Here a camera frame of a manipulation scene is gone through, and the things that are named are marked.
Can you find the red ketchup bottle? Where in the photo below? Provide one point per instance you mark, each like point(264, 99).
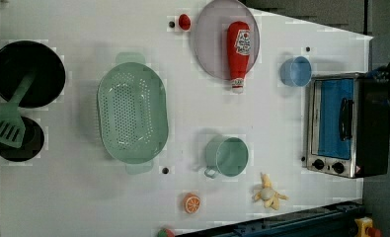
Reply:
point(238, 54)

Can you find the grey round plate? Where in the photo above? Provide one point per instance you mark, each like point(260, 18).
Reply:
point(210, 35)

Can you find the green mug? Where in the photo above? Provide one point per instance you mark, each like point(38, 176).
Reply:
point(227, 156)

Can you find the green perforated colander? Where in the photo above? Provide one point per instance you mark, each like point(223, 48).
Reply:
point(132, 109)

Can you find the orange slice toy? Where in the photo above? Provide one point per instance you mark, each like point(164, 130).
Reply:
point(191, 203)

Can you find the small red toy fruit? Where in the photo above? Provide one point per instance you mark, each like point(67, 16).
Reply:
point(184, 22)

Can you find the peeled banana toy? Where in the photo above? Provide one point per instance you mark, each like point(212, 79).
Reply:
point(268, 195)

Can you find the blue cup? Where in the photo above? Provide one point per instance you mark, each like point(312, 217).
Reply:
point(296, 72)

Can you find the red green strawberry toy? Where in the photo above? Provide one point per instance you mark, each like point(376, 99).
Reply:
point(165, 232)

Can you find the silver toaster oven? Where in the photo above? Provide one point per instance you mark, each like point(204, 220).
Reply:
point(349, 126)

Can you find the small black pot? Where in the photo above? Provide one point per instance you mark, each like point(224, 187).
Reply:
point(32, 144)

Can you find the green slotted spatula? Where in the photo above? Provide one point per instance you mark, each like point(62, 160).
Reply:
point(12, 128)

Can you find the black frying pan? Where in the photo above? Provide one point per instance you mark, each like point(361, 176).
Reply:
point(18, 59)

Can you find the yellow red toy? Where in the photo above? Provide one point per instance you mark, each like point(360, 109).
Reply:
point(365, 228)

